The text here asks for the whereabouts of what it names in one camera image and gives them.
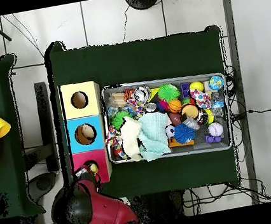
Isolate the mint green cloth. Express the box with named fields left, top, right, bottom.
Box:
left=132, top=109, right=177, bottom=163

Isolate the cream yellow cloth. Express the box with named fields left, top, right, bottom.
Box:
left=116, top=115, right=149, bottom=163

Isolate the polka dot colourful cloth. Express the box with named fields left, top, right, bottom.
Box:
left=103, top=125, right=126, bottom=161

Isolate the yellow duck toy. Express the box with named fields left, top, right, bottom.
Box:
left=88, top=162, right=101, bottom=176

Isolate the wooden box with three holes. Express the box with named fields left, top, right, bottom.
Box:
left=57, top=79, right=116, bottom=189

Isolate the clear shallow mesh bin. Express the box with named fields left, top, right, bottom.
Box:
left=99, top=66, right=237, bottom=170

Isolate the large green spiky ball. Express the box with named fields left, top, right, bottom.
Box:
left=109, top=109, right=136, bottom=131

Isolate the small green spiky ball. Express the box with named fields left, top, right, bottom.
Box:
left=156, top=81, right=182, bottom=104

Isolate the orange basketball toy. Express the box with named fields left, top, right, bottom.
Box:
left=167, top=98, right=184, bottom=114

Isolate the blue spiky ball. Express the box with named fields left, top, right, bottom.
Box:
left=172, top=121, right=198, bottom=146

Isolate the plain yellow ball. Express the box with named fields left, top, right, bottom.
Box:
left=188, top=80, right=205, bottom=95

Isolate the white baseball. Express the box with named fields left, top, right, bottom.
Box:
left=207, top=121, right=226, bottom=139

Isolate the blue globe ball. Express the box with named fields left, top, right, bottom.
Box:
left=207, top=74, right=226, bottom=92

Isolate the side table with green cloth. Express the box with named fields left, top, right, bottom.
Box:
left=0, top=52, right=45, bottom=222

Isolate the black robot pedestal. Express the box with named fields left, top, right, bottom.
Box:
left=129, top=188, right=188, bottom=224

